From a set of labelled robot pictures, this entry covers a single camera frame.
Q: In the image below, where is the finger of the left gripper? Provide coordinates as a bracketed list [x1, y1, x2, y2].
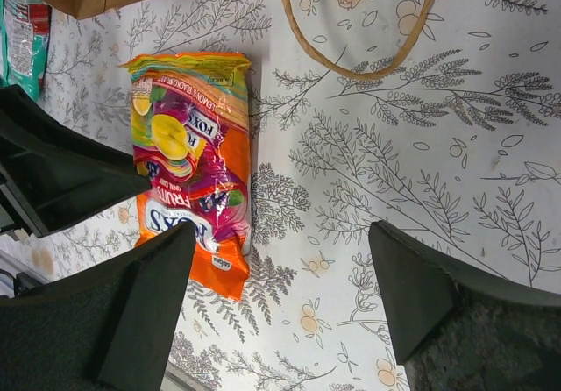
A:
[1, 85, 151, 238]

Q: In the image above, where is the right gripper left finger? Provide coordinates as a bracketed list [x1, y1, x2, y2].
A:
[1, 222, 195, 390]

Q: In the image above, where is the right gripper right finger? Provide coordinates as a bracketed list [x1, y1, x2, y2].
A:
[369, 221, 560, 390]

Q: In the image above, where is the orange fruits candy packet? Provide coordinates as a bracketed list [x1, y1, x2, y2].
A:
[125, 52, 251, 300]

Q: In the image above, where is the teal candy packet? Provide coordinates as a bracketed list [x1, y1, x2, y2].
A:
[1, 0, 51, 101]

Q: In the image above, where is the floral table mat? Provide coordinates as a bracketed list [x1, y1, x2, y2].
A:
[0, 0, 561, 391]

